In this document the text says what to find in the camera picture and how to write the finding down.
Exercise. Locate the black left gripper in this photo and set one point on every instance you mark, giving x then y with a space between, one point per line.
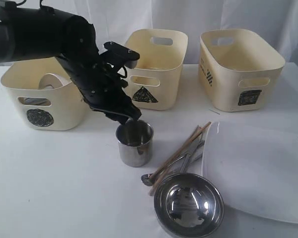
99 83

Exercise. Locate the steel mug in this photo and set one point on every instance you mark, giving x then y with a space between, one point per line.
135 142
34 101

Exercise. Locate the white plastic bowl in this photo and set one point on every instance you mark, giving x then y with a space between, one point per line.
52 81

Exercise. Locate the steel bowl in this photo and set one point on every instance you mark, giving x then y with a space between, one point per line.
188 206

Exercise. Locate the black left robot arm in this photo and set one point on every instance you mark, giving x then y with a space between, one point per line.
46 32

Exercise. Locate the cream bin with triangle mark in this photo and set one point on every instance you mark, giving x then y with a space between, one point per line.
153 83

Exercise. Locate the wooden chopstick upper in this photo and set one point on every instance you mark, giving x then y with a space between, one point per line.
196 133

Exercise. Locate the wooden chopstick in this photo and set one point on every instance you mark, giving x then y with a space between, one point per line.
160 179
196 133

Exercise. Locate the wooden chopstick lower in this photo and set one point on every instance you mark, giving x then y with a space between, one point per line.
160 179

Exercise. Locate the steel spoon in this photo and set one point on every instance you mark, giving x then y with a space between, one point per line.
147 179

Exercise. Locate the cream bin with circle mark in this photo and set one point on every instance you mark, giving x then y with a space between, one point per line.
67 108

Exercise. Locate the steel knife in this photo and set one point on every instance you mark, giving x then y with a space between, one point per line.
183 155

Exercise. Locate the steel fork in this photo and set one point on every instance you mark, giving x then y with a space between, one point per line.
190 147

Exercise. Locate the white backdrop curtain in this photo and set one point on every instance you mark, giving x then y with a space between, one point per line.
276 21

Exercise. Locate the cream bin with square mark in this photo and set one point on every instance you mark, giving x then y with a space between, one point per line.
238 69

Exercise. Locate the white rectangular plate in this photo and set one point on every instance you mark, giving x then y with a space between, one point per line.
254 169

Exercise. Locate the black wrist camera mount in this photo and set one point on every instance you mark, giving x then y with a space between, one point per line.
119 56

